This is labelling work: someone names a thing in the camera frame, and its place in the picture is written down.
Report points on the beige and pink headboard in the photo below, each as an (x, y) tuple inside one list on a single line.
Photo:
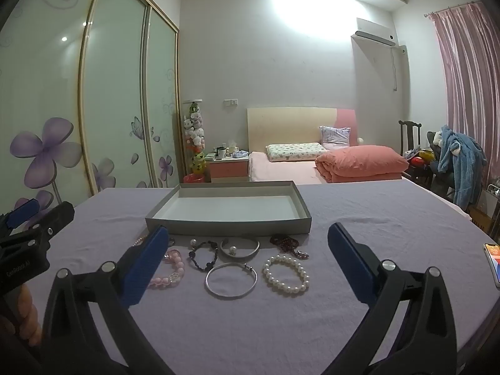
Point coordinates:
[(289, 125)]

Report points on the white wall outlet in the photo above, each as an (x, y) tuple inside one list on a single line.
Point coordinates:
[(231, 102)]

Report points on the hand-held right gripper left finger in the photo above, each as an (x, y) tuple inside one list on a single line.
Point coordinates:
[(144, 269)]

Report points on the bed with pink sheet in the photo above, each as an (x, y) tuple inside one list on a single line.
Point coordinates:
[(273, 170)]

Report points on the pink nightstand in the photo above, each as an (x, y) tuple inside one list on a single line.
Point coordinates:
[(228, 170)]

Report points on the thin silver bangle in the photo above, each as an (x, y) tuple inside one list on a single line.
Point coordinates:
[(207, 282)]

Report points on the white mug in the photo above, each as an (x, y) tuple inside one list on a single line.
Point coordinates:
[(221, 153)]

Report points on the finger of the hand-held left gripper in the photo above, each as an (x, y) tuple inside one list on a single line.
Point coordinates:
[(23, 209), (58, 215)]

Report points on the grey shallow box tray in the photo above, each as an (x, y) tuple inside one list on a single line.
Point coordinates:
[(234, 205)]

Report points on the dark wooden chair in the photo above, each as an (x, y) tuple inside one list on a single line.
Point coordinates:
[(408, 136)]

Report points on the tissue box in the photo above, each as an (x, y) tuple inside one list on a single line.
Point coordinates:
[(233, 148)]

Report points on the silver cuff bangle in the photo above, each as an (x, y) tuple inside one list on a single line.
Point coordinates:
[(250, 254)]

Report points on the pink curtain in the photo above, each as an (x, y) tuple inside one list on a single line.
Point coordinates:
[(468, 86)]

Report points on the folded pink quilt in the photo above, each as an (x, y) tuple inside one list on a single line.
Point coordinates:
[(359, 162)]

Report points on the blue fleece robe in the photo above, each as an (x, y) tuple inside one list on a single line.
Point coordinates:
[(461, 156)]

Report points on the white patterned pillow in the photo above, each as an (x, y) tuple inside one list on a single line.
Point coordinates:
[(295, 151)]

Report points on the plush toy tower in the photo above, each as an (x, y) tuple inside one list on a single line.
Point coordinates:
[(195, 132)]

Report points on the colourful toy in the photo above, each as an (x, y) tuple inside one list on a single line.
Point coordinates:
[(422, 159)]

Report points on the white air conditioner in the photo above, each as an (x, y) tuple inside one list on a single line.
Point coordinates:
[(375, 31)]

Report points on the floral sliding door wardrobe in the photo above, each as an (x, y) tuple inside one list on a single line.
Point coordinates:
[(113, 86)]

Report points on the smartphone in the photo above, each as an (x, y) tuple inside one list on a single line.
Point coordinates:
[(493, 263)]

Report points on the person's left hand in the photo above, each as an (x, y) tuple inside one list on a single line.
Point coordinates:
[(28, 316)]

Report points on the purple pillow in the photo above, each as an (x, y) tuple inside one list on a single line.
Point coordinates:
[(335, 136)]

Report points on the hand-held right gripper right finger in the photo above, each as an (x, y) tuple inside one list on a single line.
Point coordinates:
[(351, 267)]

